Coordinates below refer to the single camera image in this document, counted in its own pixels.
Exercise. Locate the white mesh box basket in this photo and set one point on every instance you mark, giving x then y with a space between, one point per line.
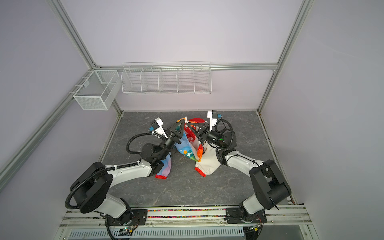
99 90

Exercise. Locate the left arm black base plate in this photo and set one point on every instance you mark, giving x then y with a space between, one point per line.
135 217

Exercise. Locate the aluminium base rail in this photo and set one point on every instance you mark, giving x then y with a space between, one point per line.
193 217

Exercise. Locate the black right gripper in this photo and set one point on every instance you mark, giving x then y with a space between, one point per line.
205 135

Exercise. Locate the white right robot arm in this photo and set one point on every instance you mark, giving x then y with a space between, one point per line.
269 184

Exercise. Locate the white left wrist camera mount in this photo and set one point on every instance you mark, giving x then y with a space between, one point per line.
157 127

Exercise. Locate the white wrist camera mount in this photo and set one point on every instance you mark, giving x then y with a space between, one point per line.
213 116
157 127

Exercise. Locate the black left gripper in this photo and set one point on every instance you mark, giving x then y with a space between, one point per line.
179 132

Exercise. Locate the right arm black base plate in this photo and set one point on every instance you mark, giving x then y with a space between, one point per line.
239 215

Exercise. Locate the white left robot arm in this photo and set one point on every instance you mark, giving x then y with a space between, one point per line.
90 192

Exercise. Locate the white wire shelf basket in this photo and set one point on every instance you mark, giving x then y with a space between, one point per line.
167 78

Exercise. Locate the colourful rainbow kids jacket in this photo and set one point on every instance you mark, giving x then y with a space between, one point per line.
203 154

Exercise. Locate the white vented cable duct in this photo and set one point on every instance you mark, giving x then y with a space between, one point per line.
157 233

